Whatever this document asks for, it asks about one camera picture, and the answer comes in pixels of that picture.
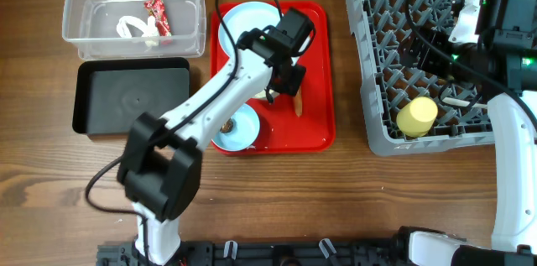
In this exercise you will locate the black tray bin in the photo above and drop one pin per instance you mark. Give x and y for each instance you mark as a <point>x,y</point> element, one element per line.
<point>112,94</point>

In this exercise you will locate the large light blue plate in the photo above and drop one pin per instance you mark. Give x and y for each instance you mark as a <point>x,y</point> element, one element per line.
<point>243,18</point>

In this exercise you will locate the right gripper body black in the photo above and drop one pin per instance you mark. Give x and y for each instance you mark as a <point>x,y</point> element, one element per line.
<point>433,59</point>

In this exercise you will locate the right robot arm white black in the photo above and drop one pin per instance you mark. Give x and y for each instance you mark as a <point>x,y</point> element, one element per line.
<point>507,73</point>

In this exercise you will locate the small light blue bowl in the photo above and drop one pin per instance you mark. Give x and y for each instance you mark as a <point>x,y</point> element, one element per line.
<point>245,132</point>

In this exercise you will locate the red serving tray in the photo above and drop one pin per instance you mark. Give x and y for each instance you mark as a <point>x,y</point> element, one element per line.
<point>281,131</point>

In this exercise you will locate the orange carrot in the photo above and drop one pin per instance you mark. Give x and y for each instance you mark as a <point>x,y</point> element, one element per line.
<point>298,104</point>

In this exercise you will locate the clear plastic bin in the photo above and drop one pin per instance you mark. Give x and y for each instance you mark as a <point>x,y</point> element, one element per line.
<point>90,25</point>

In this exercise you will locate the white plastic spoon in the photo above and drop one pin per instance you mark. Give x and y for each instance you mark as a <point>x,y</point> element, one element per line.
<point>460,103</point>

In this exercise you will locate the yellow cup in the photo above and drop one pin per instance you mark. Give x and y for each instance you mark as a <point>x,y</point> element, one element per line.
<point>417,117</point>

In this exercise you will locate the green bowl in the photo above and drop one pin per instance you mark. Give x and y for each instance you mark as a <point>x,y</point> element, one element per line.
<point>262,95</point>

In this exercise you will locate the red snack wrapper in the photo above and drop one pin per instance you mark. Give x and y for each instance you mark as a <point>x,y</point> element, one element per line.
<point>156,10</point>

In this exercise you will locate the brown food scrap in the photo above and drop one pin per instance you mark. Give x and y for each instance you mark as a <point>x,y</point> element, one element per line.
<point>228,126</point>

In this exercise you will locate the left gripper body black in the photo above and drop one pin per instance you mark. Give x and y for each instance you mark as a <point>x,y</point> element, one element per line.
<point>292,80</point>

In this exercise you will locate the grey dishwasher rack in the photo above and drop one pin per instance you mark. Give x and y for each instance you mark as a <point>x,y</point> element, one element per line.
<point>379,26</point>

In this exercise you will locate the white tissue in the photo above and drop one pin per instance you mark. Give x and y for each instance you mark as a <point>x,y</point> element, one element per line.
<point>130,26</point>

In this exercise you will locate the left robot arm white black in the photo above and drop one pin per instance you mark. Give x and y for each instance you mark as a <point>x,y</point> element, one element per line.
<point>160,169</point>

